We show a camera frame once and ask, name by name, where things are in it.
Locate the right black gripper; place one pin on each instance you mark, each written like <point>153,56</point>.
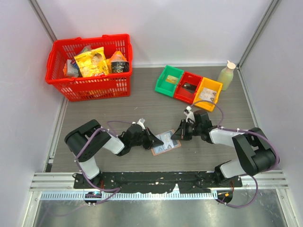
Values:
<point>181,134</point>

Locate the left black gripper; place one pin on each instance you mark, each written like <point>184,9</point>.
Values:
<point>152,141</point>

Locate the pink leather card holder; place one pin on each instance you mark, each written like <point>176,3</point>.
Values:
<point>157,150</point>

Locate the white VIP credit card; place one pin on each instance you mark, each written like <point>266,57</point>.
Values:
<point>207,94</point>

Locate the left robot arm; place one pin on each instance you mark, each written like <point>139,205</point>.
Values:
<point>85,141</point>

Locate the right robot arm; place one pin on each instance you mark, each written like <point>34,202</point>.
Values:
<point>254,153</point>

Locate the black credit card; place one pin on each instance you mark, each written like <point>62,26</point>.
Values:
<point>189,87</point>

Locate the gold credit card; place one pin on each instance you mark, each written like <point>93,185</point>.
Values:
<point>171,79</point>

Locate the red plastic bin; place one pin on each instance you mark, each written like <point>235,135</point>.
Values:
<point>183,95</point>

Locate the green plastic bin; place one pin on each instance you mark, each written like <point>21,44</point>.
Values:
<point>164,87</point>

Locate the yellow plastic bin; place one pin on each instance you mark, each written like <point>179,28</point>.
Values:
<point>213,85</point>

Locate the red plastic shopping basket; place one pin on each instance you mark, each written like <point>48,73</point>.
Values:
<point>81,89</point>

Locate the green lotion bottle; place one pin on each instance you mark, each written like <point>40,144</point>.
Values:
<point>226,75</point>

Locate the black round can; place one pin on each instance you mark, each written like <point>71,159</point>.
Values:
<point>120,66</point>

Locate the orange snack packet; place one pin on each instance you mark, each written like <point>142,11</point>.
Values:
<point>117,56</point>

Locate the yellow chips bag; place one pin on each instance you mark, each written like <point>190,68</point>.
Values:
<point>92,63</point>

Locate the grey small box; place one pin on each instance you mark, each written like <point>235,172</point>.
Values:
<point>69,70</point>

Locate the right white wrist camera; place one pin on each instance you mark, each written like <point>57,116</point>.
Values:
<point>189,115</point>

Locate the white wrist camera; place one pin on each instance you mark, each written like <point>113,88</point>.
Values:
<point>189,115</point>
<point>140,122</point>

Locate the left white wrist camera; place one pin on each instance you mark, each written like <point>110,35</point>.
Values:
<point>140,122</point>

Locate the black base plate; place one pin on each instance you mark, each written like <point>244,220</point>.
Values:
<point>155,182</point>

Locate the white cable duct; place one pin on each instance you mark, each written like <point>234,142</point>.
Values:
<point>84,195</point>

